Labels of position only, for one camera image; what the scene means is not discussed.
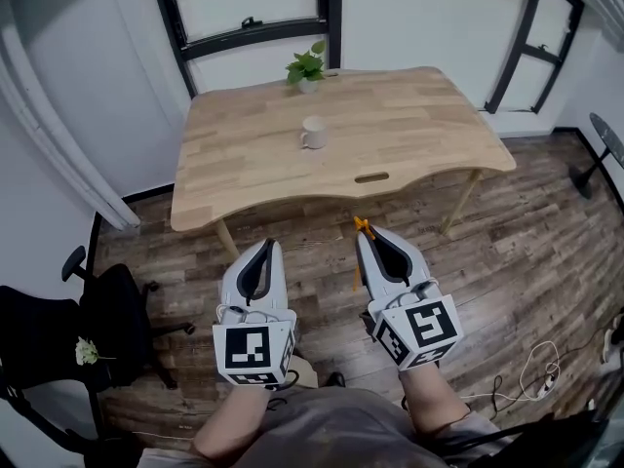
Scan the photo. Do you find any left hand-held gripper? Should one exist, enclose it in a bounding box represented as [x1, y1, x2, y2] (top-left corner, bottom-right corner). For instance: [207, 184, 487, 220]
[213, 238, 298, 390]

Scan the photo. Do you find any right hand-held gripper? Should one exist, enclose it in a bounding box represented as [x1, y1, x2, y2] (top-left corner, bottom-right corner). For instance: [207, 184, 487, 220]
[358, 226, 464, 372]

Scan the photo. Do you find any orange stirring stick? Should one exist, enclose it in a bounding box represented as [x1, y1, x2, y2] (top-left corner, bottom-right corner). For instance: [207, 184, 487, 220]
[351, 215, 377, 293]

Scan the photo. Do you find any white mug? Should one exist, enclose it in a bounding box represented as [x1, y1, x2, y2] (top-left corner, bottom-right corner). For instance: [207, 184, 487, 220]
[298, 115, 330, 151]

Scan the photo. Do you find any person's right forearm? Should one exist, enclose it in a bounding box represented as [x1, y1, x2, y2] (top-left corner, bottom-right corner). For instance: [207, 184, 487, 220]
[398, 362, 472, 433]

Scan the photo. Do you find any person's left forearm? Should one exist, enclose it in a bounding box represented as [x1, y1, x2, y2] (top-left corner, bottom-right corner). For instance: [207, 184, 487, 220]
[193, 385, 272, 460]

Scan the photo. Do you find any wooden table leg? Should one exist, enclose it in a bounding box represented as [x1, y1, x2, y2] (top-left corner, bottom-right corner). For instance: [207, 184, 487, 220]
[441, 168, 484, 236]
[215, 219, 241, 263]

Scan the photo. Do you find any black office chair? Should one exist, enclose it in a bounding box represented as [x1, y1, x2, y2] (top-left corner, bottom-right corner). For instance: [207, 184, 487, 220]
[0, 245, 197, 457]

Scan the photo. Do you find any person's grey shirt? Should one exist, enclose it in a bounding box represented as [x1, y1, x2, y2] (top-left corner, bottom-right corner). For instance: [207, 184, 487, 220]
[136, 385, 518, 468]

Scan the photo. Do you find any white flower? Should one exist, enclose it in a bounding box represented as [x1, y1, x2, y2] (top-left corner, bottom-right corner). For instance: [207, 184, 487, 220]
[74, 336, 117, 367]

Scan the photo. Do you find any white power strip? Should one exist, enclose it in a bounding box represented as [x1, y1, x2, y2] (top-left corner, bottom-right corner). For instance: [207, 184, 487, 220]
[534, 374, 560, 402]

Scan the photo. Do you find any potted green plant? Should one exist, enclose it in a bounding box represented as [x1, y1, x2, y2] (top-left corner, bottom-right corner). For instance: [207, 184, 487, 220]
[285, 40, 328, 95]

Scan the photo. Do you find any black and white shoe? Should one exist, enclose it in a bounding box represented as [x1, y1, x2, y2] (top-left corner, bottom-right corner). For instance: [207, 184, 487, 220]
[602, 312, 624, 365]

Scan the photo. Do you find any black bag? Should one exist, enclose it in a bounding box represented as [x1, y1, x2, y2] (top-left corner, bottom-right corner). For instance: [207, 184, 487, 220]
[467, 409, 624, 468]

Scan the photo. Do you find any black framed window with crossbar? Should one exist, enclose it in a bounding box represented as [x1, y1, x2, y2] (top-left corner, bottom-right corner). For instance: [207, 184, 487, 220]
[484, 0, 586, 115]

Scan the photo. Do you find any white floor cable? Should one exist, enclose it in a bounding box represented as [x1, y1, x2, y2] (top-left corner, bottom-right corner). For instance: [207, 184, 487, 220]
[457, 340, 562, 404]

